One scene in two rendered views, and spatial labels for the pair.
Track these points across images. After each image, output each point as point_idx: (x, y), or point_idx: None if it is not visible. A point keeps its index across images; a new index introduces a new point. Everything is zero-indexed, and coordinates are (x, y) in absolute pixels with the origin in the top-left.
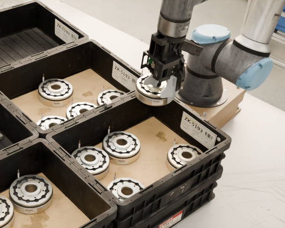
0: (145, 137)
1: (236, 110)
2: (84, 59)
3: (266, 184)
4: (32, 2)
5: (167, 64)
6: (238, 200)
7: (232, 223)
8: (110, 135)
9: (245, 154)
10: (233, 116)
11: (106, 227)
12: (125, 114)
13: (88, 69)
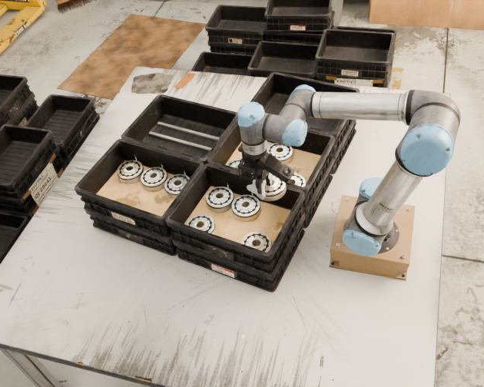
0: (271, 217)
1: (399, 276)
2: (325, 147)
3: (314, 326)
4: (353, 90)
5: (242, 167)
6: (282, 310)
7: (254, 312)
8: (250, 196)
9: (343, 300)
10: (389, 276)
11: (161, 226)
12: None
13: None
